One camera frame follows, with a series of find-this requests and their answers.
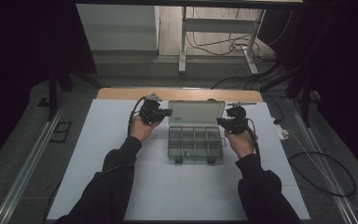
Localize white desk frame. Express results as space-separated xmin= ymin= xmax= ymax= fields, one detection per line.
xmin=178 ymin=6 xmax=267 ymax=76

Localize black floor cable bundle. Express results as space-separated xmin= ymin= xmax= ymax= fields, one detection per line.
xmin=210 ymin=63 xmax=282 ymax=91

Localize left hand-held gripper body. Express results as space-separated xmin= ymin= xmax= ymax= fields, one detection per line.
xmin=138 ymin=92 xmax=166 ymax=125

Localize white cabinet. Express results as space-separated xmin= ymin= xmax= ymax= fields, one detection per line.
xmin=76 ymin=3 xmax=161 ymax=52

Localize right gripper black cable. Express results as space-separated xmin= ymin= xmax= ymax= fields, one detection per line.
xmin=244 ymin=117 xmax=263 ymax=166

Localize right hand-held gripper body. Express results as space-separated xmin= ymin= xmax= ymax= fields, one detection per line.
xmin=225 ymin=102 xmax=257 ymax=135

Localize black power strip cable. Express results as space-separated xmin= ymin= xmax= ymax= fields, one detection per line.
xmin=262 ymin=90 xmax=285 ymax=125

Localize aluminium floor rail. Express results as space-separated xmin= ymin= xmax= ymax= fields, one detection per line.
xmin=288 ymin=98 xmax=358 ymax=224
xmin=0 ymin=104 xmax=67 ymax=224

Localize clear grey compartment organizer box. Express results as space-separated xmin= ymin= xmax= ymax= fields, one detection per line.
xmin=166 ymin=100 xmax=227 ymax=164

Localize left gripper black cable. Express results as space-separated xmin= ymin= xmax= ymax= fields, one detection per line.
xmin=45 ymin=96 xmax=147 ymax=224

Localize looped black floor cable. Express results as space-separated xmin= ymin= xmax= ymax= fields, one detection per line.
xmin=287 ymin=151 xmax=357 ymax=198

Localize person's right hand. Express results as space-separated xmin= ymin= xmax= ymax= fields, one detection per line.
xmin=224 ymin=130 xmax=255 ymax=160

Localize tangled black cables under desk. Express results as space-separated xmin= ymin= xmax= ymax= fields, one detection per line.
xmin=186 ymin=7 xmax=293 ymax=63

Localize black curtain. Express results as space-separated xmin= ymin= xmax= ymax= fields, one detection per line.
xmin=257 ymin=0 xmax=358 ymax=188
xmin=0 ymin=0 xmax=98 ymax=175

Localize person's left hand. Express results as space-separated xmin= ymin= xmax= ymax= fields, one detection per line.
xmin=130 ymin=115 xmax=162 ymax=144

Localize black metal stand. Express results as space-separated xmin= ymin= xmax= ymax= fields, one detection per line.
xmin=37 ymin=63 xmax=103 ymax=122
xmin=258 ymin=62 xmax=318 ymax=129

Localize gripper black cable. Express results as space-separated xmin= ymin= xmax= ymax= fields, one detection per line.
xmin=244 ymin=117 xmax=263 ymax=166
xmin=45 ymin=96 xmax=147 ymax=224

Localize black floor bracket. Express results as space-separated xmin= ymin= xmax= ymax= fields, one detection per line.
xmin=48 ymin=121 xmax=74 ymax=145

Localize thin white floor cable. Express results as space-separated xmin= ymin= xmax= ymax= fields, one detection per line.
xmin=287 ymin=129 xmax=358 ymax=224

